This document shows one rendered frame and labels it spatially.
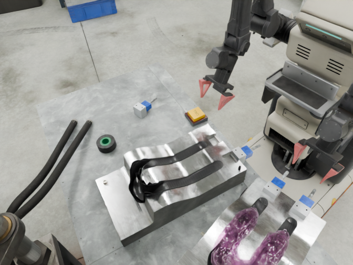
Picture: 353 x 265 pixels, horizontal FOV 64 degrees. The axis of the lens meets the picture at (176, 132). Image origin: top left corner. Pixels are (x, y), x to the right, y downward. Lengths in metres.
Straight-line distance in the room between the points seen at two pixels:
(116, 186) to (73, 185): 0.20
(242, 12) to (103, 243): 0.88
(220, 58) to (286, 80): 0.33
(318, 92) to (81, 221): 0.99
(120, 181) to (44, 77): 2.30
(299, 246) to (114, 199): 0.62
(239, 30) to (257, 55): 2.21
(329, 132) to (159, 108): 0.81
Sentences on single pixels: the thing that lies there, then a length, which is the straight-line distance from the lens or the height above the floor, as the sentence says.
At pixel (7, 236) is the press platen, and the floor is 1.04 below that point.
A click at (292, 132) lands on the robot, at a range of 1.34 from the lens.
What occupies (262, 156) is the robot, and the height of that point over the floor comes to 0.28.
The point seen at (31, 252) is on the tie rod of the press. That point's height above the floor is 0.88.
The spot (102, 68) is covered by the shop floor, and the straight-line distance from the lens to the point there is 3.12.
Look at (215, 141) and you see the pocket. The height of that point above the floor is 0.86.
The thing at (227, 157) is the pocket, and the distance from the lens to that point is 1.11.
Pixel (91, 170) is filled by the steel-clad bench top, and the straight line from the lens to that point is 1.21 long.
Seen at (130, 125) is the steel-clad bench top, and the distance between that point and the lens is 1.32.
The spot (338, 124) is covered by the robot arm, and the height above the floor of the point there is 1.22.
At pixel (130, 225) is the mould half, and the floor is 0.86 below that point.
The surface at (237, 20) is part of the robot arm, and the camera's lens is 0.99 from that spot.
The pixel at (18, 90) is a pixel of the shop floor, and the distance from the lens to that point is 3.21.
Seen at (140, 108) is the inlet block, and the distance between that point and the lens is 1.32.
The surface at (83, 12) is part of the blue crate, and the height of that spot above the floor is 0.11.
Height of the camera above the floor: 1.76
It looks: 49 degrees down
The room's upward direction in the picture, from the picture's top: 4 degrees counter-clockwise
